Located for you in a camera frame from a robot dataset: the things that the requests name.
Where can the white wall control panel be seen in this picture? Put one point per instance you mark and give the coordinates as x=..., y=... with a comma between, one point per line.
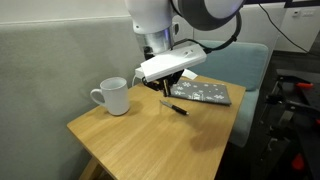
x=303, y=13

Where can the white ceramic mug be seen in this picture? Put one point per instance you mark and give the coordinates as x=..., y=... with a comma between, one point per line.
x=116, y=98

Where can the black monitor frame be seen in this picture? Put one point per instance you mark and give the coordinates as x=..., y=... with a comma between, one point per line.
x=283, y=3

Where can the wooden table leg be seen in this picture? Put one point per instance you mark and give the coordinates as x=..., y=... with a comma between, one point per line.
x=91, y=170

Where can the black pen silver tip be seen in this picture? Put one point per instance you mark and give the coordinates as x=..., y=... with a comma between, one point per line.
x=176, y=109

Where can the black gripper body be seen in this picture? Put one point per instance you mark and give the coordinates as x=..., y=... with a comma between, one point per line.
x=160, y=84

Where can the black robot platform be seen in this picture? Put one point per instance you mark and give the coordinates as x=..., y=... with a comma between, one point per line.
x=306, y=133

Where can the long grey felt partition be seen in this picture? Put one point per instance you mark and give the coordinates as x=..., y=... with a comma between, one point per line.
x=60, y=66

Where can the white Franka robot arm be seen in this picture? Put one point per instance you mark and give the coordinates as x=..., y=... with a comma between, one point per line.
x=150, y=13

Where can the teal upholstered chair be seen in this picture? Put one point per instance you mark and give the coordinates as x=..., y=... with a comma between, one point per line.
x=240, y=66

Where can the grey snowflake mat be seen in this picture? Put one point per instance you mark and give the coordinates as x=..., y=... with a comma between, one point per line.
x=206, y=93

